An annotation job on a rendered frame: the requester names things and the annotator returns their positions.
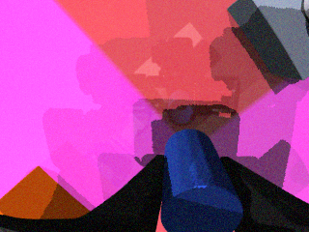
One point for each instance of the blue cylinder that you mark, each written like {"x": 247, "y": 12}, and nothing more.
{"x": 197, "y": 195}

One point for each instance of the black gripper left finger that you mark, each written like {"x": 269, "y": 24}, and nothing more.
{"x": 133, "y": 208}

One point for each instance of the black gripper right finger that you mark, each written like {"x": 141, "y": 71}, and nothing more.
{"x": 266, "y": 208}

